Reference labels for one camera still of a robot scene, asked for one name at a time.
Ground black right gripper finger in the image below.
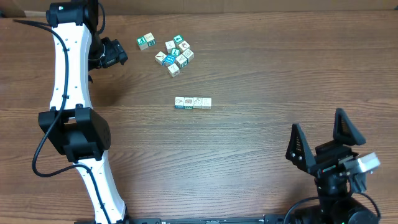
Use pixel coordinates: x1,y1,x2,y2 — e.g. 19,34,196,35
285,124,316,174
333,108,366,146

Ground wooden block blue edge lowest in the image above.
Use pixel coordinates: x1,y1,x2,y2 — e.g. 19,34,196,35
175,96,185,109

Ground wooden block green edge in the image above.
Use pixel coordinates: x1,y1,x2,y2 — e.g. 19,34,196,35
183,97,193,110

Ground green-top wooden block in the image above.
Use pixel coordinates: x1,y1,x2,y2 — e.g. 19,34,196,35
173,34,184,45
193,97,203,109
136,36,149,50

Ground lone plain wooden block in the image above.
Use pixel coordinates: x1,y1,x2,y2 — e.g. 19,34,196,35
201,98,212,109

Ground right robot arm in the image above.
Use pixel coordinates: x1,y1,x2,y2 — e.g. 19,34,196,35
283,108,381,224

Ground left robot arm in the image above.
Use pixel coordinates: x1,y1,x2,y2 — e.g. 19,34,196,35
38,1,129,223

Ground plain wooden block green side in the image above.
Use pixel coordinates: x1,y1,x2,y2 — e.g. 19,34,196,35
144,32,156,47

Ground wooden block pencil picture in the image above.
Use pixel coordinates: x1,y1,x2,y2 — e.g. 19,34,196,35
155,51,167,66

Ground blue-top wooden block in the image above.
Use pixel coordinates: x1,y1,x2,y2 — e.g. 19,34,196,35
164,54,176,67

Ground plain wooden block upper middle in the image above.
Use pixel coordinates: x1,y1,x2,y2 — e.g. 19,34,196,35
165,40,175,54

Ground plain wooden block lower middle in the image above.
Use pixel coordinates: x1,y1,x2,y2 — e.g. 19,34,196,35
167,63,180,77

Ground green letter wooden block centre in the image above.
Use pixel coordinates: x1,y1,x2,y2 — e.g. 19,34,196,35
170,48,181,57

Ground plain wooden block centre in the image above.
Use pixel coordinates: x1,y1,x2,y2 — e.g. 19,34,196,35
175,54,188,68

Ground wooden block animal picture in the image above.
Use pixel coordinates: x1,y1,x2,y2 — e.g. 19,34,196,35
178,40,190,52

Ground wooden block brown picture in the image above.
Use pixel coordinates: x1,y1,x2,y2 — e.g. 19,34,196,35
183,49,194,62

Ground brown cardboard backdrop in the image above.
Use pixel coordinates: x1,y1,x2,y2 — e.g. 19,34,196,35
0,0,398,18

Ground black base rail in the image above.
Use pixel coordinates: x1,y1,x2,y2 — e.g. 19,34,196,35
119,215,285,224

